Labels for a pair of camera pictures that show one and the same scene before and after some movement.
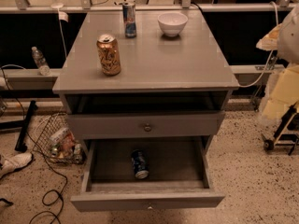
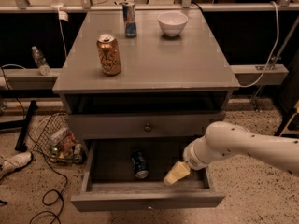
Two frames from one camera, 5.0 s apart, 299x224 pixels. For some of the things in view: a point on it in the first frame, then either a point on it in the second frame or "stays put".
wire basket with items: x=56 y=143 stays put
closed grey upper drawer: x=93 y=125 stays put
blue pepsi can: x=139 y=164 stays put
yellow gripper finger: x=269 y=41 to x=196 y=154
